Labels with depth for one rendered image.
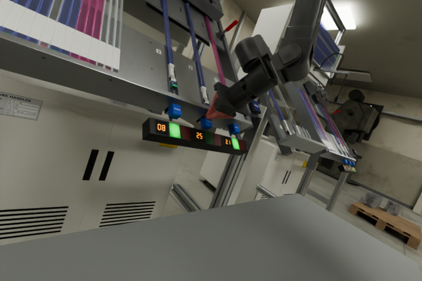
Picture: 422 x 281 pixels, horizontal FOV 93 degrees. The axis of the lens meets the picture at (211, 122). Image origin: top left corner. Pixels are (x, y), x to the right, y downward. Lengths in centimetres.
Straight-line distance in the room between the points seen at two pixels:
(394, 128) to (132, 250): 783
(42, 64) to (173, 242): 35
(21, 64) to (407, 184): 781
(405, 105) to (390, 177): 212
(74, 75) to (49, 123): 36
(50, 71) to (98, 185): 54
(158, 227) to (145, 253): 4
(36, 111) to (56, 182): 24
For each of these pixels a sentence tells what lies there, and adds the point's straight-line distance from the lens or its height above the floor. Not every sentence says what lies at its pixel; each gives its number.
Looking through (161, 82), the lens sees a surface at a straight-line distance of 52.
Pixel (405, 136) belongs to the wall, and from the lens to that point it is 787.
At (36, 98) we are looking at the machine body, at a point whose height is 58.
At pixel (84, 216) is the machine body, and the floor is 18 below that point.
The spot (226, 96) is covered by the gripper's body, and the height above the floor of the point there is 77.
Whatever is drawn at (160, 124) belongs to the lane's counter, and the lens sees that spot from 45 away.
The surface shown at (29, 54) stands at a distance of 43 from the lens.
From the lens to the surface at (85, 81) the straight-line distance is 45.
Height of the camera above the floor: 74
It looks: 5 degrees down
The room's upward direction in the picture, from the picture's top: 21 degrees clockwise
